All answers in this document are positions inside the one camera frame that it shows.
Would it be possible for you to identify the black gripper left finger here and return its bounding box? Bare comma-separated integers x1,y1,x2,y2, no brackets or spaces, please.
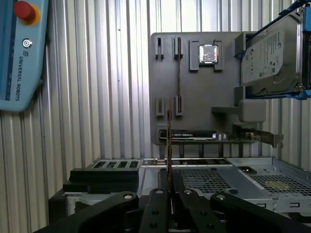
34,169,170,233

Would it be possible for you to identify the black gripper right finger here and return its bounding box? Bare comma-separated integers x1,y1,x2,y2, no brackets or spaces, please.
172,169,311,233

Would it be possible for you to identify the RAM stick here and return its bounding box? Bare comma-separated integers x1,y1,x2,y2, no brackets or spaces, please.
166,96,176,216

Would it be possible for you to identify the rear port panel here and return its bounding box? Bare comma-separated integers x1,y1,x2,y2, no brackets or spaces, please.
140,157,234,168

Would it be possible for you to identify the black PC case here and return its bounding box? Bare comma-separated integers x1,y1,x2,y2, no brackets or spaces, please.
47,156,311,233

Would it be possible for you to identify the grey power supply unit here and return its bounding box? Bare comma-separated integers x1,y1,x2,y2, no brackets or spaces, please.
225,157,311,203

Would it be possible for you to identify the grey plastic parts rack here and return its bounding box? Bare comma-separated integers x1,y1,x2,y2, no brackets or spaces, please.
149,31,268,146

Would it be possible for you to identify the silver CPU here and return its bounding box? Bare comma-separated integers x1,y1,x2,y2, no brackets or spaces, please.
198,44,219,65

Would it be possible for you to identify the hard disk in blue carrier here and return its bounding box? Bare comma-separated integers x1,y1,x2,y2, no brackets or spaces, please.
233,0,311,100

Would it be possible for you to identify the pale blue teach pendant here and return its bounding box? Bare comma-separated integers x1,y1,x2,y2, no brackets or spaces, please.
0,0,49,113

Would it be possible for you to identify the graphics card with metal bracket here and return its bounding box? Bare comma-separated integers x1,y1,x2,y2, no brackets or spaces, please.
157,123,284,148

